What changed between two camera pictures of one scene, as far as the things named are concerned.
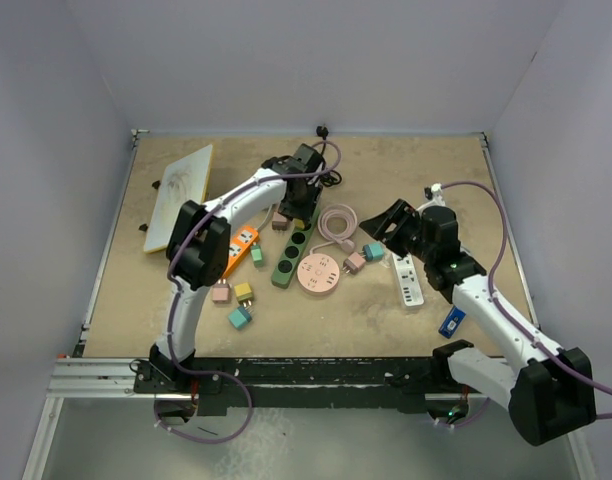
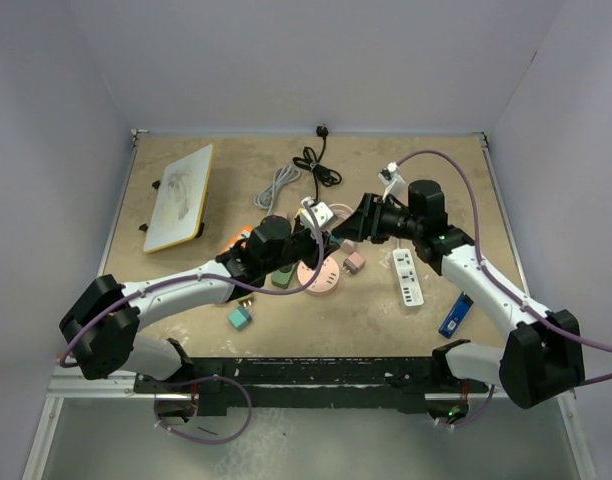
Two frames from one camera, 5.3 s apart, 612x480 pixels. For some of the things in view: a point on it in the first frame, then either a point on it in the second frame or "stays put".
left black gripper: [304, 212] -> [311, 260]
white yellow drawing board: [184, 181] stays put
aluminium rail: [84, 378] stays put
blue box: [452, 322] stays put
